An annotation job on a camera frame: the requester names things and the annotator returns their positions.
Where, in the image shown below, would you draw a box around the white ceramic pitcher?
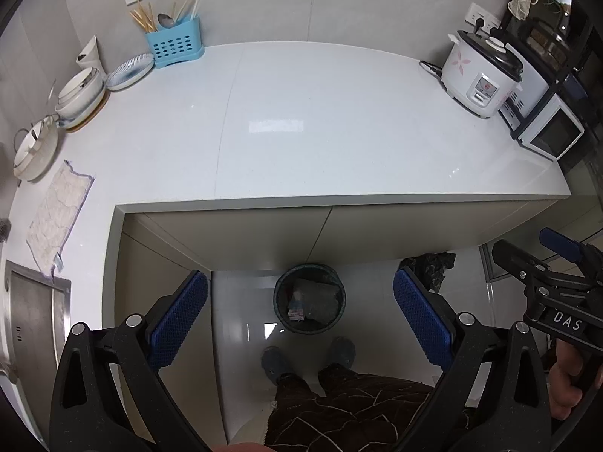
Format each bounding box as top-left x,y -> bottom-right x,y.
77,35 -> 103,72

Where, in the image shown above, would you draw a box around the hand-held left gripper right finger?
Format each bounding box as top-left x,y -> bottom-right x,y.
393,266 -> 554,452

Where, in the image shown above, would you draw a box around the white double wall socket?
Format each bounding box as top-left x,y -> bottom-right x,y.
465,2 -> 502,33

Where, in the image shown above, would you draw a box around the bundle of wooden chopsticks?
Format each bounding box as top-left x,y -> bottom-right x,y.
130,1 -> 158,34

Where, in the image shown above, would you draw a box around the black power cord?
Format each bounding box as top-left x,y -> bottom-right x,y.
419,60 -> 446,81

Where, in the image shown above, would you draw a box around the black plastic bag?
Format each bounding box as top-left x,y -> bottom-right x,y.
407,252 -> 457,295

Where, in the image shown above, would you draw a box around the white dish cloth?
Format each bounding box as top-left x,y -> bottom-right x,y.
26,160 -> 95,278

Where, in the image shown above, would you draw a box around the stainless steel sink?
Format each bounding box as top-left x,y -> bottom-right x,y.
0,261 -> 72,382

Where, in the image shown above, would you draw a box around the blue plastic utensil holder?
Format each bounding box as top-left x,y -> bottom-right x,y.
145,14 -> 205,69

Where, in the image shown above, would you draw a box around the grey slipper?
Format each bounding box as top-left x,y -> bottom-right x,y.
261,346 -> 295,387
330,336 -> 356,370

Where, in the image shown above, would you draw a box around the white flowered rice cooker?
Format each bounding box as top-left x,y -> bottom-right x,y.
441,29 -> 525,120

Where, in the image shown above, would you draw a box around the black trash bin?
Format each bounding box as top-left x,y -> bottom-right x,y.
273,264 -> 347,335

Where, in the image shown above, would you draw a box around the blue striped plate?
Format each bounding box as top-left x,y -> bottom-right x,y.
104,53 -> 155,92

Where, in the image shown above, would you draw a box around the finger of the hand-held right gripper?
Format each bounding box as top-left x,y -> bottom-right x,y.
492,240 -> 591,293
539,227 -> 603,283

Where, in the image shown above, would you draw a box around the white ceramic bowl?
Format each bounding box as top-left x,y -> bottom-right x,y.
55,67 -> 105,118

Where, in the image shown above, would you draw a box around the person's right hand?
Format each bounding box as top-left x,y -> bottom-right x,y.
548,338 -> 585,423

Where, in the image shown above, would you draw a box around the person's dark patterned pants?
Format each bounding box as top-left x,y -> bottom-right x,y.
268,362 -> 472,452

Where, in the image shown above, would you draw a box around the white pot with lid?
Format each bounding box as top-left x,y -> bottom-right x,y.
12,114 -> 60,182

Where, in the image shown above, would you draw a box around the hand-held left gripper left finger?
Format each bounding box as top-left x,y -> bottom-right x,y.
49,270 -> 209,452

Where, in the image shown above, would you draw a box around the white base cabinet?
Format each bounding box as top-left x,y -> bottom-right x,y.
115,198 -> 571,274

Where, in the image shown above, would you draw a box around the white microwave oven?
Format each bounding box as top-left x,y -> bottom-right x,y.
498,92 -> 585,162

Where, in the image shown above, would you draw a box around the round wooden trivet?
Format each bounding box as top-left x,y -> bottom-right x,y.
63,89 -> 111,131

